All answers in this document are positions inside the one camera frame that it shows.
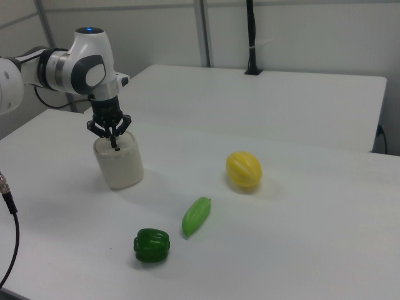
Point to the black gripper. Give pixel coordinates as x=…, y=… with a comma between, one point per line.
x=107, y=109

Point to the cream round bin lid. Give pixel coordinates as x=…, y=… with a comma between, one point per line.
x=126, y=142

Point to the cream plastic garbage bin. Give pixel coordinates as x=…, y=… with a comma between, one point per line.
x=120, y=170

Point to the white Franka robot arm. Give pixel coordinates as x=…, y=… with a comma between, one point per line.
x=62, y=68

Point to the light green toy gourd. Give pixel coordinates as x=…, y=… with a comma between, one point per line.
x=197, y=216

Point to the dark green toy bell pepper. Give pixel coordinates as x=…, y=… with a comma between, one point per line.
x=152, y=246

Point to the yellow striped toy melon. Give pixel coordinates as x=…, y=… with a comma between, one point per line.
x=244, y=169

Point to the slanted grey partition post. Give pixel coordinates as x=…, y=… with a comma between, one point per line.
x=47, y=28

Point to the black camera pole with base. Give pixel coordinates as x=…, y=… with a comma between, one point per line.
x=251, y=37

